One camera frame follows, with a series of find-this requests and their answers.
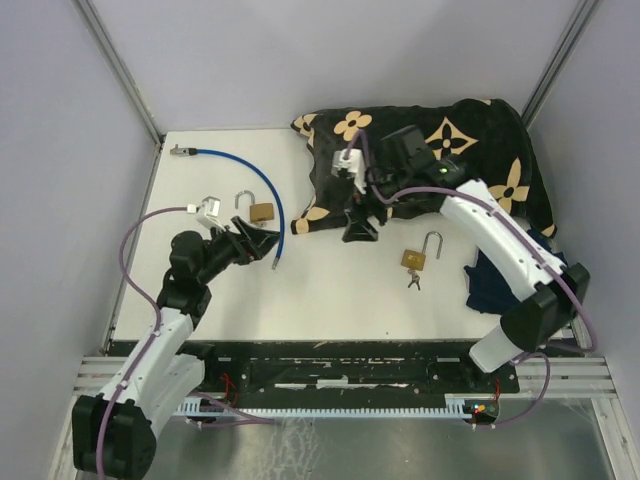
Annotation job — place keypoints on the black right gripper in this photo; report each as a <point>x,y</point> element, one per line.
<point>358,229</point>

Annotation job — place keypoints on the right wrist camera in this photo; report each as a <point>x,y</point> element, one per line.
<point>350,164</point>

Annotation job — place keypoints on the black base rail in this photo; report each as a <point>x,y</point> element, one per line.
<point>433,367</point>

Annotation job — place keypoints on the brass padlock with key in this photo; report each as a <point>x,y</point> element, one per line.
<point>259,213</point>

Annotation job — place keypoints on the dark blue cloth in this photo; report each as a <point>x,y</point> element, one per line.
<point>488,291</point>

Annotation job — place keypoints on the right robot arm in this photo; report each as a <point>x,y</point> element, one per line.
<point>550,293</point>

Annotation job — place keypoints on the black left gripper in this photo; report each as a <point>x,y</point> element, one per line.
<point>258,241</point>

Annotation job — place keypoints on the aluminium frame post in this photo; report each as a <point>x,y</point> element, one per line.
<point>569,39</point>
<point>97,29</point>

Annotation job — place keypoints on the left aluminium frame post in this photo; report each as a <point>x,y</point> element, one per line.
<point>97,29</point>

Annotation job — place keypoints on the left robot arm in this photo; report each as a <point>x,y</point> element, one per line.
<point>115,432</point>

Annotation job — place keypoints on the large brass padlock with keys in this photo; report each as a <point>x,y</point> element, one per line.
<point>414,261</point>

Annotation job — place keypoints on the black floral patterned blanket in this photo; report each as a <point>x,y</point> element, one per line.
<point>488,134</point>

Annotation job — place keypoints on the right aluminium frame post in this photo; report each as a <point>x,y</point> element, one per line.
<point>569,39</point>

